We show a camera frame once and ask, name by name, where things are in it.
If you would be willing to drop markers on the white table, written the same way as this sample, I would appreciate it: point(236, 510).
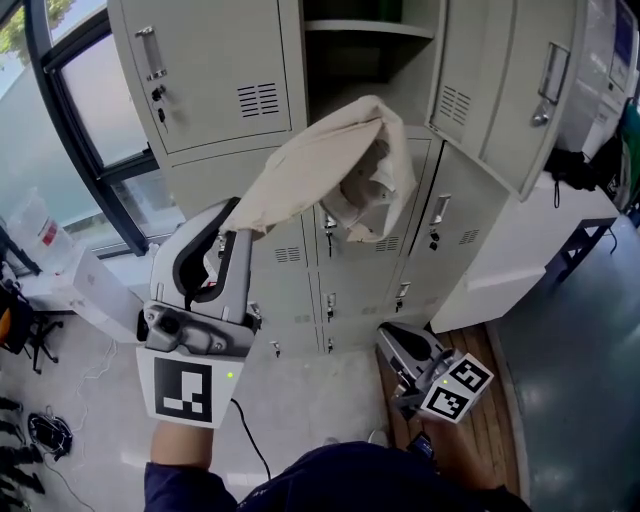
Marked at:
point(525, 240)

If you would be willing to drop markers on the white cardboard box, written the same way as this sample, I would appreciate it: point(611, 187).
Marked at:
point(100, 295)

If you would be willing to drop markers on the black office chair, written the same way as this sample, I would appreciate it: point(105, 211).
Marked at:
point(25, 325)

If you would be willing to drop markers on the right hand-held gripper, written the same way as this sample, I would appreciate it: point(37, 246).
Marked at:
point(452, 390)

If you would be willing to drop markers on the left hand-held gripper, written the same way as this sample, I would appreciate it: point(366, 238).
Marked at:
point(200, 340)

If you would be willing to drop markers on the grey metal locker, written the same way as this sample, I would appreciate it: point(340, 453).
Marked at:
point(210, 75)

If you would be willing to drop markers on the black window frame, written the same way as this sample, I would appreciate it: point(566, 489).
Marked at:
point(75, 125)

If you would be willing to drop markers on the row of black stands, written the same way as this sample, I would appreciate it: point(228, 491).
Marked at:
point(15, 460)

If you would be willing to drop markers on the person's right forearm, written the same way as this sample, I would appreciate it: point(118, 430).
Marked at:
point(472, 460)

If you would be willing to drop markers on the open grey locker door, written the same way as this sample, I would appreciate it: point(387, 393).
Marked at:
point(505, 90)

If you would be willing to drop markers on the beige cloth bag item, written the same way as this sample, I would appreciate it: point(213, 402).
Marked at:
point(320, 165)

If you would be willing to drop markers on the white kiosk machine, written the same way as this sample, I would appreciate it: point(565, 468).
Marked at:
point(600, 65)

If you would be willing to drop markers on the person's white shoe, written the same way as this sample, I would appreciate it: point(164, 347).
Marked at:
point(379, 437)

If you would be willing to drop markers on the small black device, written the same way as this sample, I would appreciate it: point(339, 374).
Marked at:
point(420, 445)

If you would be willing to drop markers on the person's left forearm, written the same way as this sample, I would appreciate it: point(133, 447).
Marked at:
point(182, 445)

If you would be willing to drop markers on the wooden floor platform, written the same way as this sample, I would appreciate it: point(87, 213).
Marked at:
point(495, 410)

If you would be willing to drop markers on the green bag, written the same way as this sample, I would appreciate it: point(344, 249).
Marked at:
point(631, 150)

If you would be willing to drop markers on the person's dark navy shirt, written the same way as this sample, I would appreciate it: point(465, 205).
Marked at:
point(350, 480)

